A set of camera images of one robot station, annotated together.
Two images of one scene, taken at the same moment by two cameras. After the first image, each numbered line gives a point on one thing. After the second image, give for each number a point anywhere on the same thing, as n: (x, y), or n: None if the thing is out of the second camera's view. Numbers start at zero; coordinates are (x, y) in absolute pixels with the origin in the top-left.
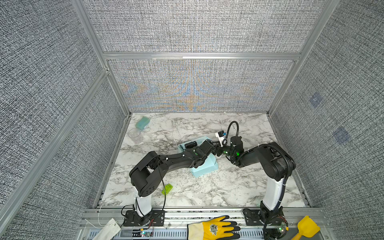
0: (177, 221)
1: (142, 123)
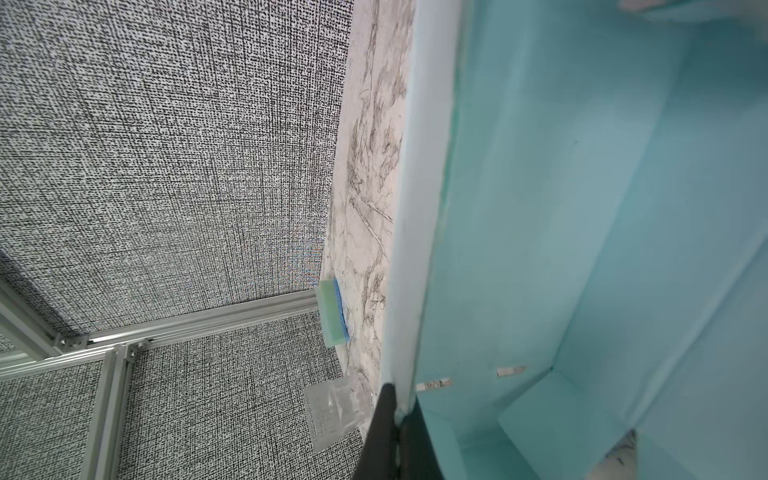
0: None
1: (334, 315)
